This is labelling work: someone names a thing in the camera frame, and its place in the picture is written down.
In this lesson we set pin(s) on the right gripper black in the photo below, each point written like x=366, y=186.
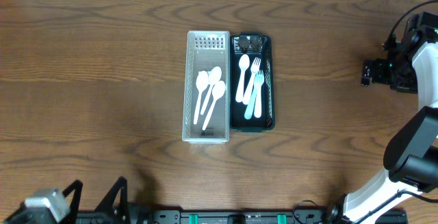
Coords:
x=381, y=75

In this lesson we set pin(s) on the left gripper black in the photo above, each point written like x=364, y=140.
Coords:
x=99, y=212

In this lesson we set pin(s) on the pale blue plastic fork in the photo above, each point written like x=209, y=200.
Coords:
x=258, y=82

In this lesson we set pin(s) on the white fork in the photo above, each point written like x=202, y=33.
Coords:
x=257, y=110
x=254, y=69

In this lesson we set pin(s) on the white spoon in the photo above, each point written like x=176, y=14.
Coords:
x=217, y=92
x=243, y=65
x=201, y=84
x=214, y=77

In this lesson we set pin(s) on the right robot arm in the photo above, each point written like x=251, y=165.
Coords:
x=410, y=158

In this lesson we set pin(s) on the black plastic basket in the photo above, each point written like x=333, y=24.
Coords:
x=254, y=45

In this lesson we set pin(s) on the clear plastic basket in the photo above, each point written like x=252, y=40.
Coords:
x=205, y=50

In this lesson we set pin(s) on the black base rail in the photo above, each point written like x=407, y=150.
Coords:
x=299, y=216

